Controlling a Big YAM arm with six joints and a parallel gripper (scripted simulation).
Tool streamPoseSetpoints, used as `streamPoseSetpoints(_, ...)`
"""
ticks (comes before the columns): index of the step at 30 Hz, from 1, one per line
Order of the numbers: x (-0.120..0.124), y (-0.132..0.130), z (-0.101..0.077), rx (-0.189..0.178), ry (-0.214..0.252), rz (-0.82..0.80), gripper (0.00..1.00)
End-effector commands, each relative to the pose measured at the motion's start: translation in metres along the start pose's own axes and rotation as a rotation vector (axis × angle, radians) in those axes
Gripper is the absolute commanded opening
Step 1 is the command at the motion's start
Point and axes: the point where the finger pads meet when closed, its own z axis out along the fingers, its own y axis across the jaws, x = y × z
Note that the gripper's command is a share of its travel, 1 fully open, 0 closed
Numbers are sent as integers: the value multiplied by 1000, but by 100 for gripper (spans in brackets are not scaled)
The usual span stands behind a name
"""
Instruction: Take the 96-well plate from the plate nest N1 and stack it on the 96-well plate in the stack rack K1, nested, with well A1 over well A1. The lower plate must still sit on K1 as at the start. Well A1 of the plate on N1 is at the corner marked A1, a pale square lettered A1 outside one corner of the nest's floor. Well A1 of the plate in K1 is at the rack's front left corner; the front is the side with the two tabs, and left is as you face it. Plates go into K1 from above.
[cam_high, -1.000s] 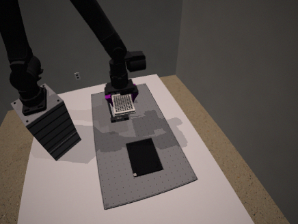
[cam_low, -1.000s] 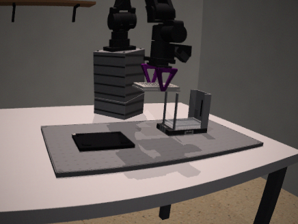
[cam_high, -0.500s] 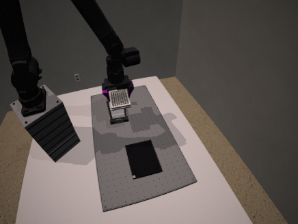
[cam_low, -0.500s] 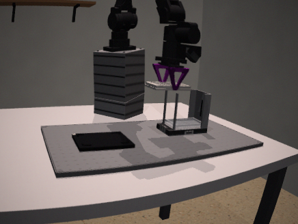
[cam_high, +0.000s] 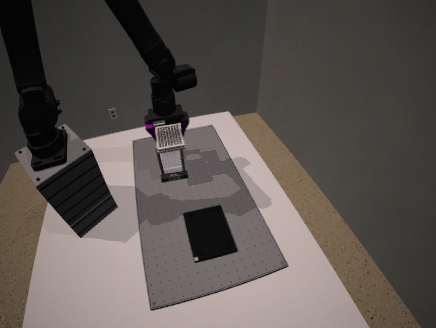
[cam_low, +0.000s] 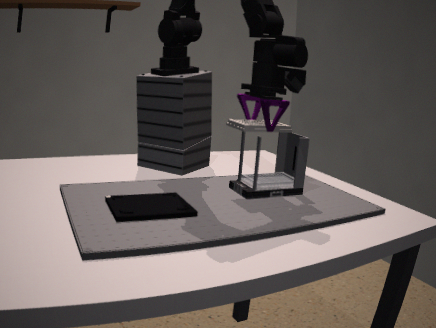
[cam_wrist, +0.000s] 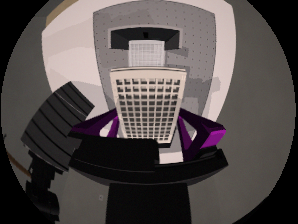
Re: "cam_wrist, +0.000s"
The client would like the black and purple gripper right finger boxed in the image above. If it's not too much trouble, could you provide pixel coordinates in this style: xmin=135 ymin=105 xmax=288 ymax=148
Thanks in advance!
xmin=177 ymin=107 xmax=226 ymax=161

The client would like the white well plate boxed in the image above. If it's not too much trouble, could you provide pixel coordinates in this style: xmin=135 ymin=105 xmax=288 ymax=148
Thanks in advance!
xmin=129 ymin=40 xmax=165 ymax=67

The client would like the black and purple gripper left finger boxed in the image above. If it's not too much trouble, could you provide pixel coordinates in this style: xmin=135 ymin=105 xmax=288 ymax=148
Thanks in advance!
xmin=70 ymin=108 xmax=120 ymax=138

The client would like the beige well plate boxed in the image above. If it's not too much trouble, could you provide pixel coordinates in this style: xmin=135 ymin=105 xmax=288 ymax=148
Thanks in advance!
xmin=110 ymin=66 xmax=187 ymax=143

